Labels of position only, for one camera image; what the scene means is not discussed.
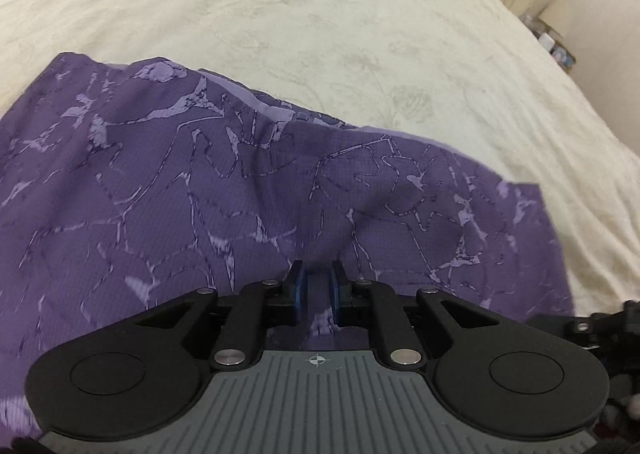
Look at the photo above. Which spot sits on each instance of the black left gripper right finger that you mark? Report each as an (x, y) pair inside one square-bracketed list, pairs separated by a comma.
[(497, 375)]

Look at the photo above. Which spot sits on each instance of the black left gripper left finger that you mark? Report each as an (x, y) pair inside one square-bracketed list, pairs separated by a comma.
[(139, 374)]

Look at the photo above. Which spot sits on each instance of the purple patterned garment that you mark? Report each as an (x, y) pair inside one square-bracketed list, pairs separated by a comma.
[(123, 187)]

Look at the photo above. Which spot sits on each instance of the nightstand with small items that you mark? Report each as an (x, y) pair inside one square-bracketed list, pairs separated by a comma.
[(550, 27)]

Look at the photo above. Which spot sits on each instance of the cream embroidered bedspread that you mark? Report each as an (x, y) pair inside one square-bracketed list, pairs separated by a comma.
[(464, 73)]

